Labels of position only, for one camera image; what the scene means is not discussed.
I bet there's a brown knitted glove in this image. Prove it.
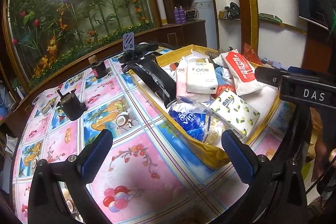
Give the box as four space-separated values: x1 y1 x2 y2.
205 49 223 62

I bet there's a blue white tissue pack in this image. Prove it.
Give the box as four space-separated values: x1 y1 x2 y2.
168 102 226 146

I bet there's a red plastic bag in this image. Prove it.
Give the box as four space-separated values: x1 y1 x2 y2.
241 42 263 65

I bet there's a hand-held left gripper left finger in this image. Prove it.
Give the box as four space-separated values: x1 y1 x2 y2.
28 129 114 224

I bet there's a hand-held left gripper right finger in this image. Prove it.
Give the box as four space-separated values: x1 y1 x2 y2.
221 130 307 224

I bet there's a red mesh pouch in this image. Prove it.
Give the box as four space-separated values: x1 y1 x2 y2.
214 85 237 98

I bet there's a blue cloth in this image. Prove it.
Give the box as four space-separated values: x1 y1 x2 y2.
214 67 234 85

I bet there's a dark jar with cork lid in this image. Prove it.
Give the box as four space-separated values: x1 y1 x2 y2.
89 55 108 79

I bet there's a plain white tissue pack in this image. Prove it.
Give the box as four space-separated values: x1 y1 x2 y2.
186 61 218 94

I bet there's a pink tissue pack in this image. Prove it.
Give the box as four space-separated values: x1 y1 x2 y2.
175 56 195 104

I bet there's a printed tablecloth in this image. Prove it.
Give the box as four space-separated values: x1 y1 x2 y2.
13 47 294 224

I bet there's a black cylindrical motor part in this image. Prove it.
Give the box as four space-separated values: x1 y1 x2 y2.
57 90 87 121

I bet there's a gold wooden arch frame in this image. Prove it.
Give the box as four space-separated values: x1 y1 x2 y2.
228 0 260 67

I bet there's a lavender plastic clip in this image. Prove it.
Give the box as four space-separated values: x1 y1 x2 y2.
262 57 282 69

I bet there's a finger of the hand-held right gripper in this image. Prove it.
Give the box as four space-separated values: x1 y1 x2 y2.
254 66 284 89
286 66 334 81

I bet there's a dark grey strap bundle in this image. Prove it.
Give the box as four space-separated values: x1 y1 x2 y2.
219 2 240 18

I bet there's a clear plastic cup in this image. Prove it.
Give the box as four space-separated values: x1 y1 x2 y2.
32 94 53 115

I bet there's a lemon print tissue pack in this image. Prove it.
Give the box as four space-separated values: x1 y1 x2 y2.
209 90 261 136

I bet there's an artificial flower glass display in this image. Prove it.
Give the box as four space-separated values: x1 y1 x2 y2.
3 0 160 88

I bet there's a red white wet wipe packet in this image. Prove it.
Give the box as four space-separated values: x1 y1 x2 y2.
219 51 265 96

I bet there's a brown wooden cabinet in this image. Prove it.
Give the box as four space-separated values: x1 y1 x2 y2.
157 20 208 48

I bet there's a yellow cardboard box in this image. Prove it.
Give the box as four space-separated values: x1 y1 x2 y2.
129 44 282 170

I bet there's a black pouch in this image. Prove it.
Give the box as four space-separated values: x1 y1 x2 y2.
135 42 158 53

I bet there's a green plastic piece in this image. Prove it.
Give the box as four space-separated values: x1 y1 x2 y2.
259 13 282 24

